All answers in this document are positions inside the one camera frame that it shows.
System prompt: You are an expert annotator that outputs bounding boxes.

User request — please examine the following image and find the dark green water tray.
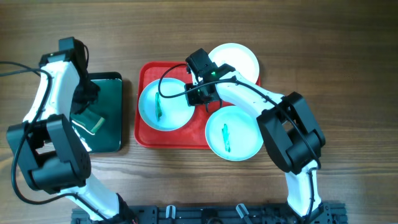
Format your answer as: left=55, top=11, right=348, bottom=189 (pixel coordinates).
left=70, top=72, right=123, bottom=154

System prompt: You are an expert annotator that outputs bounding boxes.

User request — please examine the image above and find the red plastic tray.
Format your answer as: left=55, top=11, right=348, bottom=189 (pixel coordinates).
left=134, top=61, right=262, bottom=150

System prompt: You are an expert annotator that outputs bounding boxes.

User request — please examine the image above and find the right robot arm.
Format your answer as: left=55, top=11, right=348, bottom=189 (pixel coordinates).
left=185, top=49, right=325, bottom=223

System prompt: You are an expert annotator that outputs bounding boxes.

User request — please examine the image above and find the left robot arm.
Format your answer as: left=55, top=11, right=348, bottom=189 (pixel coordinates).
left=6, top=37, right=137, bottom=223

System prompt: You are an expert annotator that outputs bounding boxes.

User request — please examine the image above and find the yellow green sponge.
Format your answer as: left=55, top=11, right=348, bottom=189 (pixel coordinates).
left=71, top=108, right=106, bottom=135

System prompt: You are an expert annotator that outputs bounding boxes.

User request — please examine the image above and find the white plate top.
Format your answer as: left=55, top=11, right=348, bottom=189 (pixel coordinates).
left=208, top=43, right=260, bottom=84

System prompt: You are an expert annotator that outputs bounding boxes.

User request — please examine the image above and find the white plate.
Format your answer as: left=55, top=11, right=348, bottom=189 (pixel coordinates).
left=208, top=43, right=260, bottom=84
left=205, top=106, right=264, bottom=161
left=138, top=80, right=195, bottom=131

